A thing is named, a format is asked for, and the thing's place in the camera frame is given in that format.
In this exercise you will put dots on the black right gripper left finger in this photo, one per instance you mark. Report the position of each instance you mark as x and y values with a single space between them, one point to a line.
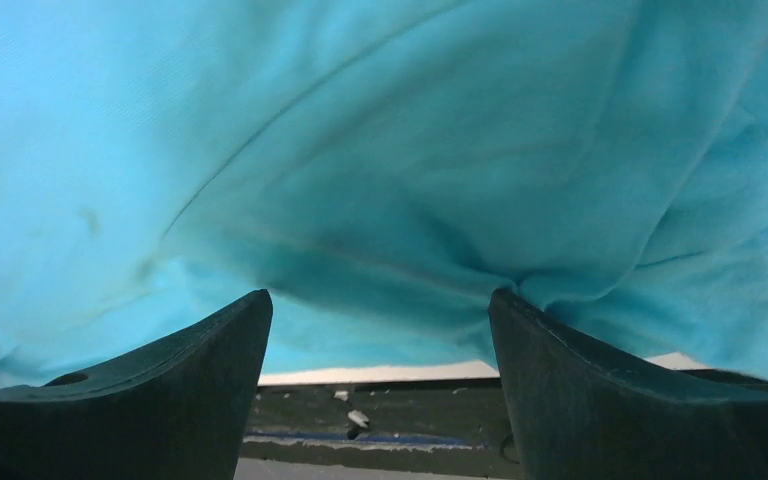
175 408

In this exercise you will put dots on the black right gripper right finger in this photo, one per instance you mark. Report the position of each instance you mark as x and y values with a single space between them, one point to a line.
580 408

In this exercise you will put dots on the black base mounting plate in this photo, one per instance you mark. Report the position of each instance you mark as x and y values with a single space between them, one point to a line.
442 427

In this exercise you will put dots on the turquoise polo shirt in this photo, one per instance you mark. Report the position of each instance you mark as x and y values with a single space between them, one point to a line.
382 167

